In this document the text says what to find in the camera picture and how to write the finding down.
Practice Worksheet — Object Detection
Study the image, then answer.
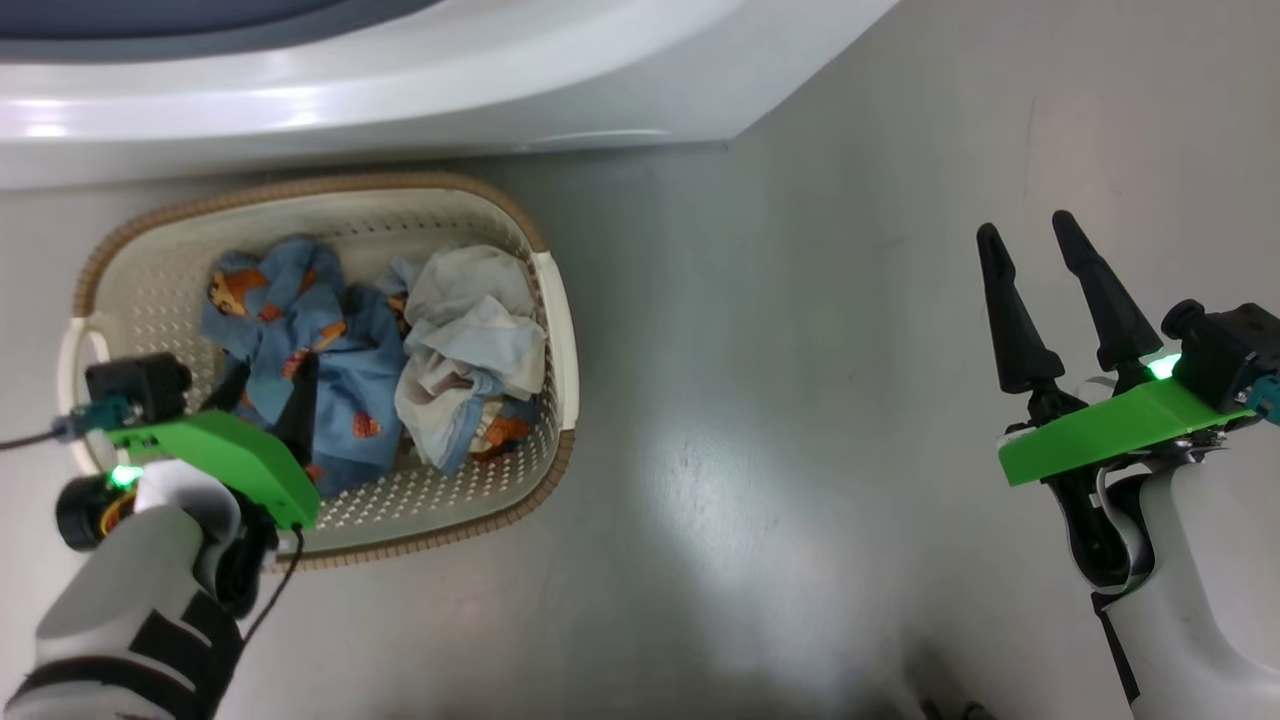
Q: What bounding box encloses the white front-load washing machine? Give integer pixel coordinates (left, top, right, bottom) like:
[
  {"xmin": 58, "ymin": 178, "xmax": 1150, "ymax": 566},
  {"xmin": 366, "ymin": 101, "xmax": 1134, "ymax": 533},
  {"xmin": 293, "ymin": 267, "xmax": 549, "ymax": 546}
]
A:
[{"xmin": 0, "ymin": 0, "xmax": 901, "ymax": 193}]

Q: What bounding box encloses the cream plastic laundry basket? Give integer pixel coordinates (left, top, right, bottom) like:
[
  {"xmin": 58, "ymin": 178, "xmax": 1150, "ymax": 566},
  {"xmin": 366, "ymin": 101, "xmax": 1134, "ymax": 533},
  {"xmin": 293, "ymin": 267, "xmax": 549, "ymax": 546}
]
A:
[{"xmin": 57, "ymin": 170, "xmax": 581, "ymax": 573}]

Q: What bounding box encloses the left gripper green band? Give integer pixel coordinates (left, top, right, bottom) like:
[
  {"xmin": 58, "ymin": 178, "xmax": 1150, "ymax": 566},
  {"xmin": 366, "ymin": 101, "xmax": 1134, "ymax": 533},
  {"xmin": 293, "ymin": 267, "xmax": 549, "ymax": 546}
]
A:
[{"xmin": 55, "ymin": 350, "xmax": 323, "ymax": 619}]

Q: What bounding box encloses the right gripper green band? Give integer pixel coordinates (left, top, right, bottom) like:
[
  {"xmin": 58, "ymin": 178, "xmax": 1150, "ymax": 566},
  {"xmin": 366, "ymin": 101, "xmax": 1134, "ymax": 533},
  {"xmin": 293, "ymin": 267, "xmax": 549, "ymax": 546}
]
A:
[{"xmin": 976, "ymin": 209, "xmax": 1259, "ymax": 593}]

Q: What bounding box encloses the blue printed garment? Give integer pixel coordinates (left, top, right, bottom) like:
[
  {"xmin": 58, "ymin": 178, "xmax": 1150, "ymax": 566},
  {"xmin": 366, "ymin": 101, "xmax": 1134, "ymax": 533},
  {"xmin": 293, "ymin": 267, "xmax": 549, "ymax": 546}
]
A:
[{"xmin": 198, "ymin": 235, "xmax": 411, "ymax": 498}]

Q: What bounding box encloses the thin black cable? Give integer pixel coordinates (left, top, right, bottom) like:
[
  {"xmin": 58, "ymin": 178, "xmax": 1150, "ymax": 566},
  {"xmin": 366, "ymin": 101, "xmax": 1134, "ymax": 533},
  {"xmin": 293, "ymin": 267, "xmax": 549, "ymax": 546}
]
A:
[{"xmin": 240, "ymin": 522, "xmax": 307, "ymax": 646}]

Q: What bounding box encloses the white and blue garment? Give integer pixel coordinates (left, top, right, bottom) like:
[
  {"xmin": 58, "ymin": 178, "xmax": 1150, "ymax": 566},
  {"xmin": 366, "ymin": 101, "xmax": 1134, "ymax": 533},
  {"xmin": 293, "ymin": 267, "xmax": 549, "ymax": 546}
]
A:
[{"xmin": 393, "ymin": 243, "xmax": 549, "ymax": 477}]

